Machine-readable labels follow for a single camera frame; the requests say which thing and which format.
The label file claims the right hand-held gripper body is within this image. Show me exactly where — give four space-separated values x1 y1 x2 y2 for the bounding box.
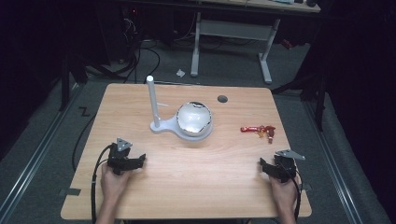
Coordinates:
273 148 306 184

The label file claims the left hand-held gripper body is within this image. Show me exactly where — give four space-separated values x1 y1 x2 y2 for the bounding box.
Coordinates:
106 137 134 175

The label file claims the person's right hand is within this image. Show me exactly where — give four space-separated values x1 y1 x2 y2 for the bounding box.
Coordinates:
268 173 302 208

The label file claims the person's left hand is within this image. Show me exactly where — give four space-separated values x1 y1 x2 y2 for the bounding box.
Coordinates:
100 163 132 203

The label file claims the red snack bar wrapper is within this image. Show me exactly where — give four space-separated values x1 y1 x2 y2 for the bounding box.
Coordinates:
239 125 262 133

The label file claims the white stand with pole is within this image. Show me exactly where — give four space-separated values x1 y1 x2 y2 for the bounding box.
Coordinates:
146 75 215 143

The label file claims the grey tape strip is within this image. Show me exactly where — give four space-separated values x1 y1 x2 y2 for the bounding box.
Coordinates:
58 188 82 198

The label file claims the shiny metal bowl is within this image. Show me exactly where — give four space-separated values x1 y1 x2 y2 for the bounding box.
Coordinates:
176 101 214 138

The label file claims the black metal stand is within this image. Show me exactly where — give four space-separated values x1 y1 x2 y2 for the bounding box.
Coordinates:
270 60 330 133
57 50 90 112

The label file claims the wooden desk with white legs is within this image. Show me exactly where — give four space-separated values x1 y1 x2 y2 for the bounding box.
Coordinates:
190 0 322 86

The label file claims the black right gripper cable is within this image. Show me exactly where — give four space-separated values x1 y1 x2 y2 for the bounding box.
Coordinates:
279 161 304 222

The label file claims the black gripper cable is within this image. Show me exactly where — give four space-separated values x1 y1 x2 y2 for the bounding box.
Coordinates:
90 144 115 224
279 161 304 222

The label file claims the thin black floor cable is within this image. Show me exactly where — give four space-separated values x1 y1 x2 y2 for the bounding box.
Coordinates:
71 112 98 173

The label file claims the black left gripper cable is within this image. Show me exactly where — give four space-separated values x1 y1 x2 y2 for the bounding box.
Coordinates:
90 144 115 224

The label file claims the metal floor rail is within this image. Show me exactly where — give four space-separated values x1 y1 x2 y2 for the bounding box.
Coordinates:
0 83 82 224
302 101 364 224

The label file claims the black floor cable bundle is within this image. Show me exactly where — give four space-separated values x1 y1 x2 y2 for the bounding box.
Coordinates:
87 17 163 85

